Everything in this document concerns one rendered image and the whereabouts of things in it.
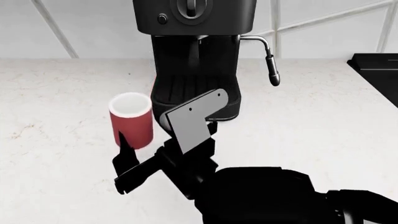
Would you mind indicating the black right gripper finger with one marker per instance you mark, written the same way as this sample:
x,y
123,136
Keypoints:
x,y
212,128
127,154

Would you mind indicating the red mug with white inside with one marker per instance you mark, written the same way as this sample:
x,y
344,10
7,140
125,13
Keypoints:
x,y
133,128

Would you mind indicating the black espresso coffee machine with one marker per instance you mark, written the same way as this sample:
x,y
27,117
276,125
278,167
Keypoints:
x,y
199,70

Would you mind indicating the chrome and black steam wand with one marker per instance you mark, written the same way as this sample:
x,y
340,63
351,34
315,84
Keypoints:
x,y
271,67

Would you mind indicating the small black round button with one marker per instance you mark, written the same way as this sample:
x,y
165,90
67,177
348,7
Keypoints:
x,y
162,19

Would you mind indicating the black round selector knob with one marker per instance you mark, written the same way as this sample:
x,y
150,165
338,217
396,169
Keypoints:
x,y
194,9

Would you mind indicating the black flat cooktop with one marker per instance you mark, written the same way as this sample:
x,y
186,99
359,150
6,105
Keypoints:
x,y
381,72

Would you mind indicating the grey L-shaped camera bracket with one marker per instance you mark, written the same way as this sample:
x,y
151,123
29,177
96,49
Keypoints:
x,y
192,116

